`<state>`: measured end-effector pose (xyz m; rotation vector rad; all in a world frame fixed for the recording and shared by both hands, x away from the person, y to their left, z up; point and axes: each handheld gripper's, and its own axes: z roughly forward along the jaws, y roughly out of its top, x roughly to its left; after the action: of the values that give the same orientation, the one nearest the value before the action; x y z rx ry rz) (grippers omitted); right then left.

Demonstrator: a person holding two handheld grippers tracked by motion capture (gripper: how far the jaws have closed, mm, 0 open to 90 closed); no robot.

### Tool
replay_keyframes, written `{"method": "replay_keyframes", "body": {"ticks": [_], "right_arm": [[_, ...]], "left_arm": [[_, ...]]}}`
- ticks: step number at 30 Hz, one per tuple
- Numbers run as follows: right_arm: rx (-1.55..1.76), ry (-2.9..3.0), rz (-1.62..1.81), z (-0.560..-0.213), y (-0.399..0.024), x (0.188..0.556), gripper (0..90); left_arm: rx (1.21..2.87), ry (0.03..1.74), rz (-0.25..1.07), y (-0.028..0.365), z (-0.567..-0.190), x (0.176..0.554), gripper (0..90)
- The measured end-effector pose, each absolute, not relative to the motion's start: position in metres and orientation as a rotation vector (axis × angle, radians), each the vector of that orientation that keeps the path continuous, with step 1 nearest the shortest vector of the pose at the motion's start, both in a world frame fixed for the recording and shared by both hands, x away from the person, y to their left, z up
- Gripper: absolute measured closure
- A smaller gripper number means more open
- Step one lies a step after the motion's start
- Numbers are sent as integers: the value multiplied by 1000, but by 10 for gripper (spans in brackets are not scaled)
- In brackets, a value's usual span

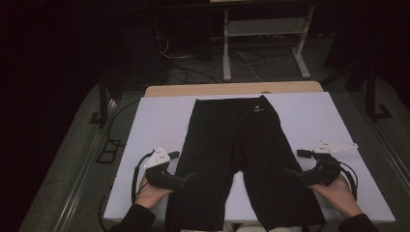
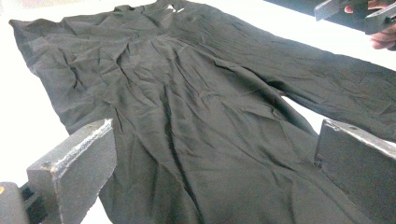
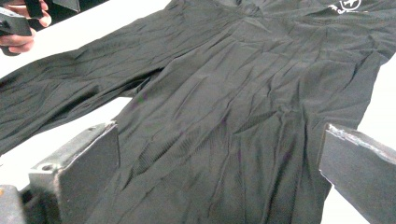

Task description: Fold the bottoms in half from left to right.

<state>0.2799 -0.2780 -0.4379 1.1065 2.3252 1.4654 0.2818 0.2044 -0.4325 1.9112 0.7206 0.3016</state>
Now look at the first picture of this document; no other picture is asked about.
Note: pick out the person's left hand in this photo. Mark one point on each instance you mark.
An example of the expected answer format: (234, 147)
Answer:
(150, 196)

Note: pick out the metal floor rail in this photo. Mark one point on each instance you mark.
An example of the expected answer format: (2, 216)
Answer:
(386, 151)
(80, 180)

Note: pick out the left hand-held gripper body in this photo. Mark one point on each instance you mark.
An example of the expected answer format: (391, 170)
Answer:
(161, 177)

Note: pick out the person's right hand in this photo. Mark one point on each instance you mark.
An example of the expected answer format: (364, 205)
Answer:
(341, 196)

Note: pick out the white metal stand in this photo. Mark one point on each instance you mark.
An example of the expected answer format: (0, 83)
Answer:
(226, 48)

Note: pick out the white board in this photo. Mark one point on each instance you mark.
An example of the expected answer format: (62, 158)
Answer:
(154, 122)

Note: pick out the black floor frame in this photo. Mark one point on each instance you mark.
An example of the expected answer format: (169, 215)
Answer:
(109, 151)

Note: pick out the black pants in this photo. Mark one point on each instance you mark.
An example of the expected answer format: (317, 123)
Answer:
(225, 145)

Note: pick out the black metal stand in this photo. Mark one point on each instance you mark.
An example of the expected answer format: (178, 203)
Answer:
(103, 103)
(371, 93)

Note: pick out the wooden table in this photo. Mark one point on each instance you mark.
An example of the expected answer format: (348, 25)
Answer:
(225, 88)

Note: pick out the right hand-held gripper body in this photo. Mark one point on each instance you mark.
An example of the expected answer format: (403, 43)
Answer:
(325, 172)

